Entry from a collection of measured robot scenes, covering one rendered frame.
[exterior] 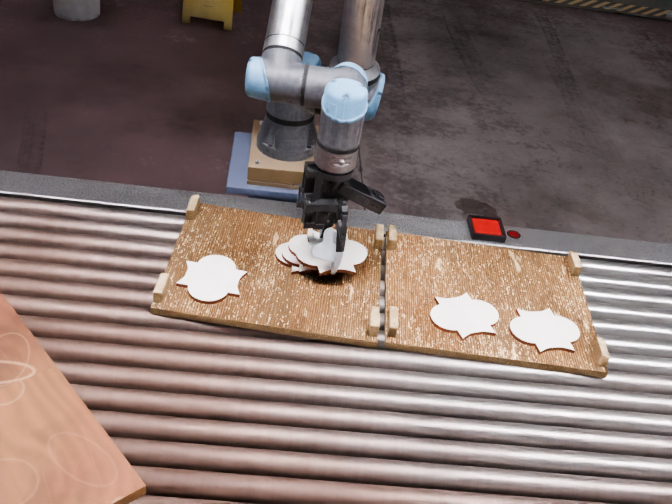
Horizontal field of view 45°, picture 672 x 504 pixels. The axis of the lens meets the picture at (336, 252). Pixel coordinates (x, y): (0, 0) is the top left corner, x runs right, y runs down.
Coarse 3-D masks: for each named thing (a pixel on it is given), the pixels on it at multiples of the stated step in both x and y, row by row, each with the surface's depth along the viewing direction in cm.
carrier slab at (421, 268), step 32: (416, 256) 169; (448, 256) 171; (480, 256) 172; (512, 256) 174; (544, 256) 176; (416, 288) 160; (448, 288) 162; (480, 288) 163; (512, 288) 165; (544, 288) 166; (576, 288) 168; (416, 320) 153; (576, 320) 159; (448, 352) 148; (480, 352) 148; (512, 352) 149; (544, 352) 151; (576, 352) 152
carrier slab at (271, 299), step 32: (192, 224) 167; (224, 224) 169; (256, 224) 170; (288, 224) 172; (192, 256) 159; (256, 256) 162; (256, 288) 154; (288, 288) 155; (320, 288) 156; (352, 288) 158; (224, 320) 146; (256, 320) 147; (288, 320) 148; (320, 320) 149; (352, 320) 150
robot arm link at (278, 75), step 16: (272, 0) 153; (288, 0) 150; (304, 0) 151; (272, 16) 150; (288, 16) 149; (304, 16) 150; (272, 32) 148; (288, 32) 148; (304, 32) 150; (272, 48) 147; (288, 48) 147; (304, 48) 151; (256, 64) 145; (272, 64) 146; (288, 64) 146; (304, 64) 147; (256, 80) 145; (272, 80) 145; (288, 80) 145; (304, 80) 145; (256, 96) 148; (272, 96) 147; (288, 96) 146
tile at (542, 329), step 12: (516, 312) 159; (528, 312) 158; (540, 312) 158; (516, 324) 155; (528, 324) 155; (540, 324) 156; (552, 324) 156; (564, 324) 157; (516, 336) 152; (528, 336) 152; (540, 336) 153; (552, 336) 153; (564, 336) 154; (576, 336) 154; (540, 348) 150; (552, 348) 151; (564, 348) 151
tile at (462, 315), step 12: (444, 300) 157; (456, 300) 158; (468, 300) 158; (480, 300) 159; (432, 312) 154; (444, 312) 154; (456, 312) 155; (468, 312) 155; (480, 312) 156; (492, 312) 156; (444, 324) 152; (456, 324) 152; (468, 324) 153; (480, 324) 153; (492, 324) 154; (468, 336) 151
